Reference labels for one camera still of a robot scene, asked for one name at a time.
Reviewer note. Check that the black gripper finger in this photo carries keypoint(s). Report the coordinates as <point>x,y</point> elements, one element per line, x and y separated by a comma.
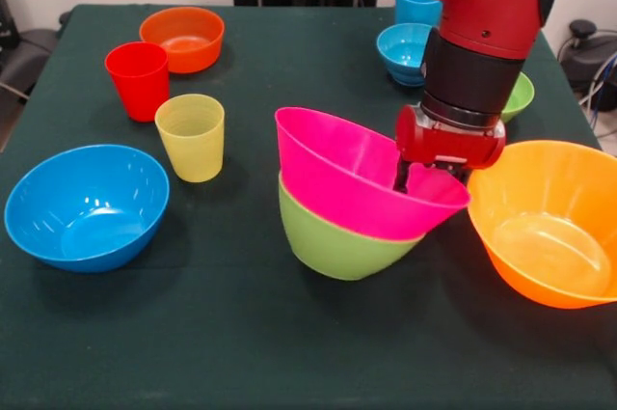
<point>464,174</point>
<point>402,178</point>

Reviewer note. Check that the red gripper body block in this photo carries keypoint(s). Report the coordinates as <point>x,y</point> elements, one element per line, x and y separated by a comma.
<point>448,147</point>

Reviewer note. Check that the large pink bowl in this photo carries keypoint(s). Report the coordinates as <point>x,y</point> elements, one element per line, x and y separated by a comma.
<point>337,169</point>

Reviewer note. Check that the large green bowl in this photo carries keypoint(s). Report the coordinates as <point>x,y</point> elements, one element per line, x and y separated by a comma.
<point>328,241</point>

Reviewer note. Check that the large orange bowl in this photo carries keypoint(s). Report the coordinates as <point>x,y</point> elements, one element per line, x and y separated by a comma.
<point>544,188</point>

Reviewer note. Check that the small green bowl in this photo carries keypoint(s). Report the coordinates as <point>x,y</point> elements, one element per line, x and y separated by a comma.
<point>520,96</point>

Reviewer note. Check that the small blue bowl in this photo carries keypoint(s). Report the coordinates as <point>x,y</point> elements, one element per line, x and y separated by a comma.
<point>400,53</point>

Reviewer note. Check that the blue cup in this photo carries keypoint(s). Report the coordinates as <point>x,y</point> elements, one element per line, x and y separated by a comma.
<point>419,9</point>

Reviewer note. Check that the yellow cup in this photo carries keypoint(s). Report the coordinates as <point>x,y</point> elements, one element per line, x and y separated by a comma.
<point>193,149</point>

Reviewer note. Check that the dark green tablecloth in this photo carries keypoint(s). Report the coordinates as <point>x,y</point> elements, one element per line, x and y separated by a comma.
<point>241,333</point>

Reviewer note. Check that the small red-orange bowl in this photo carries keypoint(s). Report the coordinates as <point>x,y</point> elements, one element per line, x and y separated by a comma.
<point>193,24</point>

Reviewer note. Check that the red cup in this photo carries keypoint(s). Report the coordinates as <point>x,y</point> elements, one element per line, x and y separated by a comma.
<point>140,87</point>

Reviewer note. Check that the large blue bowl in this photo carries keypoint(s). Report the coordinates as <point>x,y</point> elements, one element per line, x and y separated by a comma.
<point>87,207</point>

